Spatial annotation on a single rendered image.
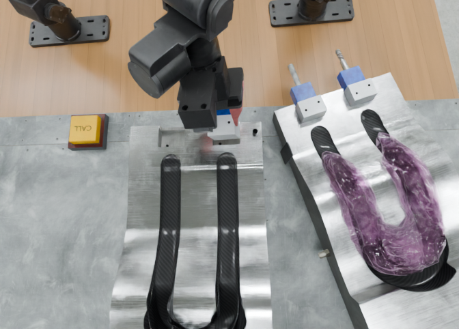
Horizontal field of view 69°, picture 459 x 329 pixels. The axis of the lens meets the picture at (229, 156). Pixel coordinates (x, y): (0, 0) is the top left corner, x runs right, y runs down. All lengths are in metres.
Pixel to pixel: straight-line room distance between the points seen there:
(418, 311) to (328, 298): 0.16
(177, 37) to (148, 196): 0.33
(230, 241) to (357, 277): 0.23
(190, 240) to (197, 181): 0.11
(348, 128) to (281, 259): 0.30
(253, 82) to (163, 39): 0.40
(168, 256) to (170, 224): 0.06
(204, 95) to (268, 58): 0.40
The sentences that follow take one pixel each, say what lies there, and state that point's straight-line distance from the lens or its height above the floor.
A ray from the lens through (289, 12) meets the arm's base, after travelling 0.89.
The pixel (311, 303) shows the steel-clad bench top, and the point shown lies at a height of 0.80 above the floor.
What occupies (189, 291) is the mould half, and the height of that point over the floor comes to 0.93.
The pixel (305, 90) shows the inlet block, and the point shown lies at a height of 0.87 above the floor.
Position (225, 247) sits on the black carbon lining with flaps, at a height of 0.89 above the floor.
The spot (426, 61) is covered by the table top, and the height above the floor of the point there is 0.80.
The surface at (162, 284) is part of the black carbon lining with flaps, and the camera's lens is 0.61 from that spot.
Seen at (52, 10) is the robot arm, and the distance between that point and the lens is 0.85.
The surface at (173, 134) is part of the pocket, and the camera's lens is 0.70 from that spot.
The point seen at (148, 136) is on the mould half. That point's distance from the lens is 0.68.
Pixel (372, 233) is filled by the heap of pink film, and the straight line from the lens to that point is 0.64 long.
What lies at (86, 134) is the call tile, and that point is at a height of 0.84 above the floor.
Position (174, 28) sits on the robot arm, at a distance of 0.44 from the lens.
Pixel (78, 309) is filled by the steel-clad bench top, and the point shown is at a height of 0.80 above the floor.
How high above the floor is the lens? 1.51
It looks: 75 degrees down
